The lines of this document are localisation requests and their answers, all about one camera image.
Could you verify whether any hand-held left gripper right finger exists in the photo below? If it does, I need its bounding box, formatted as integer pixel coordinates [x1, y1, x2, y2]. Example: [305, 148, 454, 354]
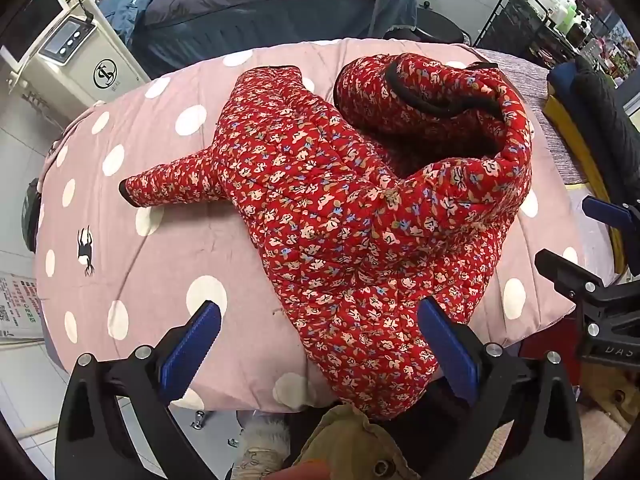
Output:
[416, 296, 584, 480]

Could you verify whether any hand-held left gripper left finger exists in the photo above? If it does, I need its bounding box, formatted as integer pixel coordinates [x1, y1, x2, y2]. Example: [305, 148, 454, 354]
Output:
[54, 300, 223, 480]

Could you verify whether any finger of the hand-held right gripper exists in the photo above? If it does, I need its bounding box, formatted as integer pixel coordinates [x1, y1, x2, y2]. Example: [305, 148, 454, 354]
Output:
[581, 195, 640, 242]
[534, 248, 640, 322]

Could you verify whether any red floral padded jacket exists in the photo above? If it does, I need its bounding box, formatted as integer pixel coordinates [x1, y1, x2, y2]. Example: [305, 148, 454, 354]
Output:
[119, 52, 535, 422]

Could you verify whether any brown object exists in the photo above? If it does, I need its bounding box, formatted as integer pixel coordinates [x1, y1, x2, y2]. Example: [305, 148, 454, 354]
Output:
[572, 360, 640, 433]

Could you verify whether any yellow cloth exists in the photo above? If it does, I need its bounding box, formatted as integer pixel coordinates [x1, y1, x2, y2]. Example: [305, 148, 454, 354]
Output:
[544, 94, 628, 276]

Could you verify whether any pink polka-dot blanket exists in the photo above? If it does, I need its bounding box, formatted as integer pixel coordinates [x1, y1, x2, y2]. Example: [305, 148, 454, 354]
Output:
[32, 37, 618, 413]

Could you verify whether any black garment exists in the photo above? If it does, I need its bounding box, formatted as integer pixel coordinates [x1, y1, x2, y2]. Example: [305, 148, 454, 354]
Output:
[574, 54, 640, 173]

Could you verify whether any grey-purple cloth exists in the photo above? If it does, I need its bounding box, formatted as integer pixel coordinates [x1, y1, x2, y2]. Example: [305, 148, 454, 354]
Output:
[477, 49, 593, 187]

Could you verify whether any fluffy beige slipper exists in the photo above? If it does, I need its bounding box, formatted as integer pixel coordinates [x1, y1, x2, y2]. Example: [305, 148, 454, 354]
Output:
[234, 416, 292, 480]

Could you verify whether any dark blue garment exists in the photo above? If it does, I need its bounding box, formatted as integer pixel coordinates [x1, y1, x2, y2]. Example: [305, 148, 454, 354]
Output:
[546, 66, 582, 107]

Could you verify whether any olive green jacket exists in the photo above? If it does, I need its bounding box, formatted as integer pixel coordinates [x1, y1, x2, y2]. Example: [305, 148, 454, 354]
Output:
[291, 404, 427, 480]

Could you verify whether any printed paper poster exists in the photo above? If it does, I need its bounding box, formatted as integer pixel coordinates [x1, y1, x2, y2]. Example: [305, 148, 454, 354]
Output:
[0, 270, 47, 342]

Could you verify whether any green bottle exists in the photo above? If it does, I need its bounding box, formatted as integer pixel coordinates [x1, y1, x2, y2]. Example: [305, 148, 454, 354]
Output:
[555, 3, 578, 34]

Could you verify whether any black round object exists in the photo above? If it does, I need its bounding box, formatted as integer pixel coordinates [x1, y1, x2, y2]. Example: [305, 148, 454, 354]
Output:
[20, 177, 45, 255]

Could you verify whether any black round stool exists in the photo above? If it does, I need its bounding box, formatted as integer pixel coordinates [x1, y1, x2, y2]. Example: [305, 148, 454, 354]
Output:
[389, 7, 474, 47]

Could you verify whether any white beauty machine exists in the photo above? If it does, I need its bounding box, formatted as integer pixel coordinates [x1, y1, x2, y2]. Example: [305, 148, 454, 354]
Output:
[20, 0, 152, 107]

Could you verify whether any white-framed monitor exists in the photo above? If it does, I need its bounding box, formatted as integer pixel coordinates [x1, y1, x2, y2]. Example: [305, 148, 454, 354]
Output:
[0, 0, 67, 67]

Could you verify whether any black wire rack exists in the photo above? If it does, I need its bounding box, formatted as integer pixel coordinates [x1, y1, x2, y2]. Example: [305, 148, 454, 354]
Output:
[472, 0, 640, 68]

